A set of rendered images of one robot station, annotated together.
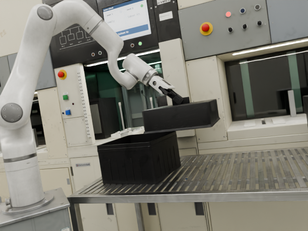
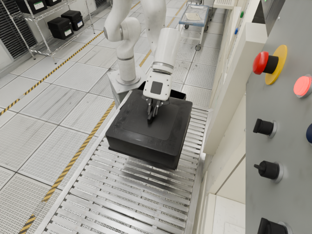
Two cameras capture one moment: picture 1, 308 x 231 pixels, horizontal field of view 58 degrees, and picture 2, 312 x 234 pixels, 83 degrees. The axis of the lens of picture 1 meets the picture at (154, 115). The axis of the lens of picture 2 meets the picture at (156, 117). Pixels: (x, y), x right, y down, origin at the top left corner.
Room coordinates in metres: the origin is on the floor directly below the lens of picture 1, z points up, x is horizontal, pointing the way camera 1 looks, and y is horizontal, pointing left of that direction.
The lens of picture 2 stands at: (1.26, -0.61, 1.60)
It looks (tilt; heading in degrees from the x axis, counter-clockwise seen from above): 49 degrees down; 88
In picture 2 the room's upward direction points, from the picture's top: straight up
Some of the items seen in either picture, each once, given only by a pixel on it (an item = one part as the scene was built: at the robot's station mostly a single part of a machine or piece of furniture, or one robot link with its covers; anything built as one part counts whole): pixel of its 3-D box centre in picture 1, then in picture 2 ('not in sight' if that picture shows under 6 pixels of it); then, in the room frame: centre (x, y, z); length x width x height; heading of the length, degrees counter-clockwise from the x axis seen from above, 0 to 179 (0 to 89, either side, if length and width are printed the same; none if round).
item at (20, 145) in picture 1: (15, 128); (127, 37); (1.11, 0.56, 1.07); 0.19 x 0.12 x 0.24; 26
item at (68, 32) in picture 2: not in sight; (61, 28); (-0.28, 2.60, 0.31); 0.30 x 0.28 x 0.26; 66
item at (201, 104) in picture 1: (182, 112); (152, 122); (1.25, -0.13, 1.02); 0.29 x 0.29 x 0.13; 70
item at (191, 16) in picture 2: not in sight; (192, 16); (1.98, 2.64, 0.47); 0.31 x 0.23 x 0.02; 91
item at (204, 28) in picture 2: not in sight; (194, 26); (2.07, 2.80, 0.24); 0.97 x 0.52 x 0.48; 72
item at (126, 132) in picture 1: (130, 132); not in sight; (2.00, 0.19, 0.89); 0.22 x 0.21 x 0.04; 160
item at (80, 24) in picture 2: not in sight; (73, 20); (-0.17, 2.94, 0.31); 0.30 x 0.28 x 0.26; 73
